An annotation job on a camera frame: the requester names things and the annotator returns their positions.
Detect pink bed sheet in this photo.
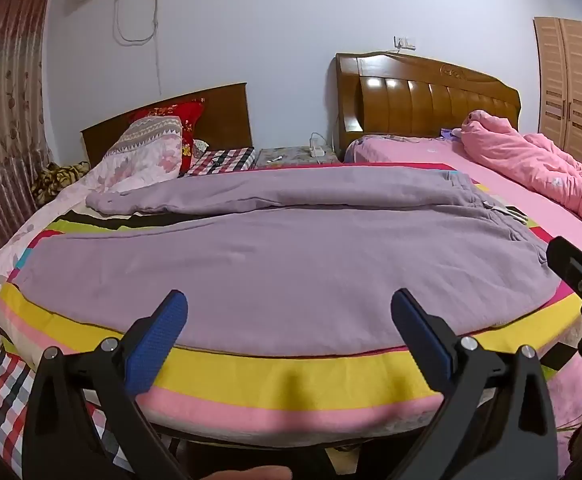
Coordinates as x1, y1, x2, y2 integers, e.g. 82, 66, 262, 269
343, 134, 582, 461

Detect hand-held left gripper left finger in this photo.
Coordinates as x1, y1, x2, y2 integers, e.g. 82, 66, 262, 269
22, 289, 189, 480

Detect tiger print blanket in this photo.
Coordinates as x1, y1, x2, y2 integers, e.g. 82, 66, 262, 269
31, 161, 92, 207

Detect floral pleated curtain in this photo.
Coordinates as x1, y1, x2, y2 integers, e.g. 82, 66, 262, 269
0, 0, 54, 273

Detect light wooden wardrobe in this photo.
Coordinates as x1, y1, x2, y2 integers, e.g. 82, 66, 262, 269
534, 16, 582, 183

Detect colourful striped blanket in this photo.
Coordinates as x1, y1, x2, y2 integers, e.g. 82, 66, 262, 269
0, 162, 582, 448

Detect glossy light wooden headboard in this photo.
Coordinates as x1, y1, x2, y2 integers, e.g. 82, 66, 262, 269
334, 51, 522, 161

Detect white wall cable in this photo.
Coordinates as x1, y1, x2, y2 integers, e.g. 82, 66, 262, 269
113, 0, 163, 98

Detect plaid bed sheet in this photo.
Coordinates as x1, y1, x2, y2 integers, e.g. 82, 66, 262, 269
0, 147, 257, 480

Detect bedside nightstand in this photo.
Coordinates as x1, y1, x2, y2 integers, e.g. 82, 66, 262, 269
255, 145, 343, 169

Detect dark wooden headboard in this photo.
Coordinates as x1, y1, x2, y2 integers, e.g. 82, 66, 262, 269
81, 82, 254, 168

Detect pink padded quilt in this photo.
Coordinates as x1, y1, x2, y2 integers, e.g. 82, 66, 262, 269
460, 109, 582, 233

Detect zigzag patterned floral pillow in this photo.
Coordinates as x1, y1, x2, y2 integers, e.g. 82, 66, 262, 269
102, 115, 184, 161

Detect person's left hand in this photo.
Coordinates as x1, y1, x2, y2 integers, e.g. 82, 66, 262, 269
205, 465, 294, 480

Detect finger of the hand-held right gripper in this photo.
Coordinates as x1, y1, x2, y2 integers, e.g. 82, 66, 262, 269
546, 236, 582, 319

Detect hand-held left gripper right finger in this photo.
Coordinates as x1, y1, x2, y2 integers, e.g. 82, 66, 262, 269
390, 287, 559, 480

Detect red embroidered pillow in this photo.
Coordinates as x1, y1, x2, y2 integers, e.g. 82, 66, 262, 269
130, 100, 207, 175

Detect purple pants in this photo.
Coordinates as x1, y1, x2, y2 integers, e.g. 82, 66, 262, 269
13, 166, 562, 358

